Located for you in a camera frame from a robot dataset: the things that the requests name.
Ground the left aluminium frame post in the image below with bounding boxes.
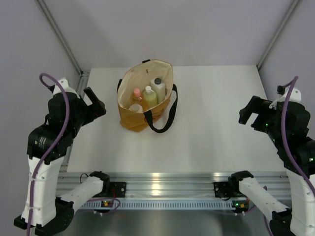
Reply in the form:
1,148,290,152
34,0,89,87

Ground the tan canvas tote bag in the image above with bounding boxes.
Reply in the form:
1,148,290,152
117,59,178,133

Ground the white bottle grey cap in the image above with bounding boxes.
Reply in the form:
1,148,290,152
150,78,166,104

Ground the right aluminium frame post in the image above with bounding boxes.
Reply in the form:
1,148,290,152
256,0,302,71

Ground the aluminium frame post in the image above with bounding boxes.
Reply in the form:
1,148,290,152
256,0,302,71
34,0,89,87

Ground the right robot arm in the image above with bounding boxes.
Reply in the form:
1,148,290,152
228,96,315,236

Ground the black base bracket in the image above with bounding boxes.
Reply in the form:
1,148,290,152
108,182,126,198
213,181,233,199

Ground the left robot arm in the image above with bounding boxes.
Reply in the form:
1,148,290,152
14,87,111,236

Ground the slotted cable duct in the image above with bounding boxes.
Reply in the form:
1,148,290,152
81,200,249,210

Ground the aluminium mounting rail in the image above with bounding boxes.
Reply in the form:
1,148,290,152
55,172,292,204

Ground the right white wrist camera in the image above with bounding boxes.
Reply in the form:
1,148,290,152
269,85,302,110

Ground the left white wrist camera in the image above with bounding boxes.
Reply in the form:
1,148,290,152
50,77,71,95

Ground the white round jar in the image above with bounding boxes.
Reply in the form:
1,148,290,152
129,104,143,113

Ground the right black base bracket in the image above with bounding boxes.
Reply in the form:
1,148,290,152
213,181,233,199

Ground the green pump bottle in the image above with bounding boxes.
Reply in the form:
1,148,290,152
143,86,158,108

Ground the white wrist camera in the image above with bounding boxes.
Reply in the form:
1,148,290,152
50,77,71,95
269,85,302,110

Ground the left black base bracket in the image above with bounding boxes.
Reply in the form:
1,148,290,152
108,182,126,198

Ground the orange bottle pink cap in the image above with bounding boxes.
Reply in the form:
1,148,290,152
130,88,149,112

